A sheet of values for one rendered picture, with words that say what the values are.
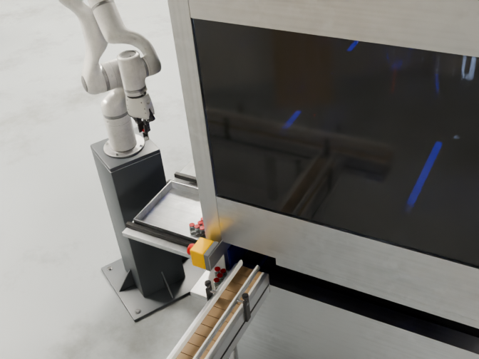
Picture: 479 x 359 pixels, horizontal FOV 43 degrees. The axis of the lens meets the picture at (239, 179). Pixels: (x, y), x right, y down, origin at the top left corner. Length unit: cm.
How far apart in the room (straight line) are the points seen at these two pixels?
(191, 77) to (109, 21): 71
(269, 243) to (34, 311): 181
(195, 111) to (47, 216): 240
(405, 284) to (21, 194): 301
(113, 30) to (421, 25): 128
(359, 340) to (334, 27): 107
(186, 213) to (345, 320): 76
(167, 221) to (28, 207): 192
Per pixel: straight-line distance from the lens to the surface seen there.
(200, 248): 202
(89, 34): 262
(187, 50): 168
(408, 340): 202
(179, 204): 245
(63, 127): 491
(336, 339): 215
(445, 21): 137
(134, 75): 231
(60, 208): 408
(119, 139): 281
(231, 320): 194
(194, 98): 175
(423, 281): 181
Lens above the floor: 241
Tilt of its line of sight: 37 degrees down
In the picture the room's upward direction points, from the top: 6 degrees counter-clockwise
